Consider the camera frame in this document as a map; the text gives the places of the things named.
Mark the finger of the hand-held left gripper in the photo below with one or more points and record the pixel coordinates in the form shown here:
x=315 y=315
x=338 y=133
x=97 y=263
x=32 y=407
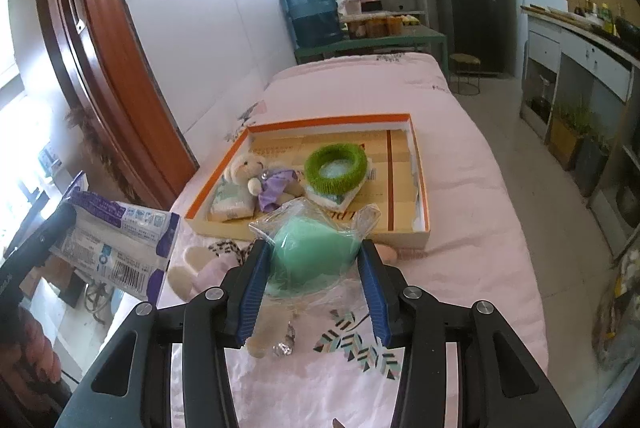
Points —
x=45 y=233

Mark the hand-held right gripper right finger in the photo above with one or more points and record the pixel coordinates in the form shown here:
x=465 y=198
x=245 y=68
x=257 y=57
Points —
x=372 y=288

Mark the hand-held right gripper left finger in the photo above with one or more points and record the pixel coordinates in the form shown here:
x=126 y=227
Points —
x=250 y=288

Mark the pink bow plush toy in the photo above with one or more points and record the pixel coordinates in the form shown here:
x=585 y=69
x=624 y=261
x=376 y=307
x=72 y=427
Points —
x=215 y=275

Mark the pink makeup sponge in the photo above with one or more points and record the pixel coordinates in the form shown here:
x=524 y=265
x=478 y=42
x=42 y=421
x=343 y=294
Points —
x=387 y=254

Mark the leopard print scrunchie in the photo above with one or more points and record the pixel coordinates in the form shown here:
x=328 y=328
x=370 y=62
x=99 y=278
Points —
x=225 y=250

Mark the green sponge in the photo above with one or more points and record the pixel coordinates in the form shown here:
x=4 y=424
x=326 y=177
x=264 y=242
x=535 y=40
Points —
x=310 y=253

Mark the purple wipes packet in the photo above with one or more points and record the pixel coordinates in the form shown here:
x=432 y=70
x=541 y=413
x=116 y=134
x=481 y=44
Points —
x=115 y=238

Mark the green tissue pack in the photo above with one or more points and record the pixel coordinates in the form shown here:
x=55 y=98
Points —
x=230 y=205

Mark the white packet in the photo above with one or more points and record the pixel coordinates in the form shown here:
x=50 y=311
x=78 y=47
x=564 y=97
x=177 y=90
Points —
x=340 y=200

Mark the orange-rimmed cardboard box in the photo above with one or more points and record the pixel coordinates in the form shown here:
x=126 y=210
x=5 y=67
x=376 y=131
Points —
x=395 y=188

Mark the cream teddy bear plush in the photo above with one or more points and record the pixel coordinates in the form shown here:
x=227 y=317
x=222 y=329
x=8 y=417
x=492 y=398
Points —
x=250 y=171

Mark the person's left hand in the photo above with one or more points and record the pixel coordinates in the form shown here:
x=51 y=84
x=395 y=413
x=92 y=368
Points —
x=42 y=348

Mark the small silver foil piece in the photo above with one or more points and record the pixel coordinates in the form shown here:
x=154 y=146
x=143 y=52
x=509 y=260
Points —
x=284 y=345

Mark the dried brown plant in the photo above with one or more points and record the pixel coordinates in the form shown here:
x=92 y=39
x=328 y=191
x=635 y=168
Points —
x=100 y=148

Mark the brown wooden door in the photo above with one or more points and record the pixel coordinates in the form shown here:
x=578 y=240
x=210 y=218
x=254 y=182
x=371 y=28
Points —
x=115 y=58

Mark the metal door strike plate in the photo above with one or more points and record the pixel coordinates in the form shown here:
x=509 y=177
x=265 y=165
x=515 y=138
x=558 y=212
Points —
x=75 y=3

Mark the yellow planter box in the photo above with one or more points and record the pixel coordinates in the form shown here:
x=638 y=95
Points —
x=567 y=143

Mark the green low table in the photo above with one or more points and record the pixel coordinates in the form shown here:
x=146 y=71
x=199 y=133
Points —
x=370 y=44

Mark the round stool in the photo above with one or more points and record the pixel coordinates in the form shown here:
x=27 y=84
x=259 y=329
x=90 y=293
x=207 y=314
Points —
x=465 y=61

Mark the white plastic bag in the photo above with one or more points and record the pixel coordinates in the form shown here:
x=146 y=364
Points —
x=620 y=308

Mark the grey planter box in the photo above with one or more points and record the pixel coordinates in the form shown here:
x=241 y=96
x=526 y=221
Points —
x=592 y=168

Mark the row of food jars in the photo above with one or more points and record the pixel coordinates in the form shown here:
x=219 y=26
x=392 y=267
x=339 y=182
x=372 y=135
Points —
x=380 y=27

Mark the blue water jug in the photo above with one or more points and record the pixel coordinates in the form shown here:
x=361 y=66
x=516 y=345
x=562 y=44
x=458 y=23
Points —
x=310 y=13

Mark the grey kitchen counter cabinet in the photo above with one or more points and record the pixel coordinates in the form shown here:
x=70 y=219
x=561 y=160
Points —
x=575 y=53

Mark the green bottle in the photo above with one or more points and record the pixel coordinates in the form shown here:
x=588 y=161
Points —
x=607 y=21

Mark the black wok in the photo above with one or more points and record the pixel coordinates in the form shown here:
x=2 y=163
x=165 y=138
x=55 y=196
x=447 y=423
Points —
x=629 y=31

